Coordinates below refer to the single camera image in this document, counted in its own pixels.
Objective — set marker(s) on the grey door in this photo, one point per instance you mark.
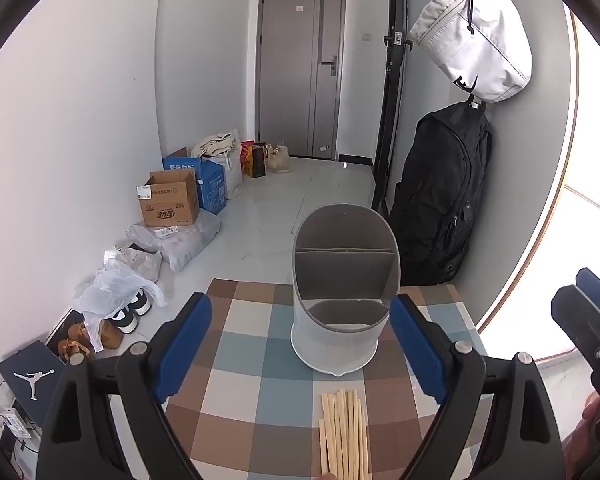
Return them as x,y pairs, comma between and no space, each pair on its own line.
285,85

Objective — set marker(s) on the brown cardboard box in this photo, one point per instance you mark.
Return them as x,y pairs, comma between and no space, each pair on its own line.
172,202

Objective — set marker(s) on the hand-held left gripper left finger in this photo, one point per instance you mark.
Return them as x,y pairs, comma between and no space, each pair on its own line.
187,345

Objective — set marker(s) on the bundle of wooden chopsticks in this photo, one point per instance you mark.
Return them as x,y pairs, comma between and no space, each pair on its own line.
342,435

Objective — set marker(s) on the white woven sack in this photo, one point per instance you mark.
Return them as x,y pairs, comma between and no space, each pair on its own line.
234,172

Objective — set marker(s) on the person's right hand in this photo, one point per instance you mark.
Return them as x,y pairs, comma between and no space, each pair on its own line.
580,455

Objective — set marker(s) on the white plastic bag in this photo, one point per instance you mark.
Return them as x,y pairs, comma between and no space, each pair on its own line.
112,290

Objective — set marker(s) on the white black sneaker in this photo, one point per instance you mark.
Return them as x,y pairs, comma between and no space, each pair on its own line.
122,320
141,305

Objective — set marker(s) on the red plastic bag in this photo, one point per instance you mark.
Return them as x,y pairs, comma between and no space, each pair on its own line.
246,146

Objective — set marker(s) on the black frame latch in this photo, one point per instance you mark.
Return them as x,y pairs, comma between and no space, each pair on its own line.
397,40

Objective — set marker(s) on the beige canvas tote bag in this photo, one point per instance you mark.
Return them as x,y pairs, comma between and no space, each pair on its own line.
212,145

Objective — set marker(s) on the navy shoe box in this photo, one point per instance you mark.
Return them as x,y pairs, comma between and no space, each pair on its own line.
30,375

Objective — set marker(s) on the white parcel bag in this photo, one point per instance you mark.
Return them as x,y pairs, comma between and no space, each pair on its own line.
140,262

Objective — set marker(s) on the black backpack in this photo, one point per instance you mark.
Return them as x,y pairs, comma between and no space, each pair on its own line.
440,185

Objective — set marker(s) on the checkered tablecloth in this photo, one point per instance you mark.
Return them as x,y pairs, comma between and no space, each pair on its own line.
260,320

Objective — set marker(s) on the yellow black paper bag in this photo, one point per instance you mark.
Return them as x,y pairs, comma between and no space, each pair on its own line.
255,160

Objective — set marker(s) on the white hanging bag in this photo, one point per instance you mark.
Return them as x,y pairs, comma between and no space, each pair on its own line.
480,45

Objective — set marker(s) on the grey plastic parcel bag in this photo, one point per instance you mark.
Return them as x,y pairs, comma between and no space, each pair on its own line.
185,242

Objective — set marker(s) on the grey white utensil holder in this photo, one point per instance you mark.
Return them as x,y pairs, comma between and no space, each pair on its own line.
330,330

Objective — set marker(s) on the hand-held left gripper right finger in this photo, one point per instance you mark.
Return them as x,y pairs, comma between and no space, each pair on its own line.
420,350

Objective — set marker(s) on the beige plastic bag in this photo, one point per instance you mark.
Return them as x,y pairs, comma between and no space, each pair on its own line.
279,160

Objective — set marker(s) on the blue cardboard box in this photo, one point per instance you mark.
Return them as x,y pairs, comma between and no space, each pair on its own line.
212,185

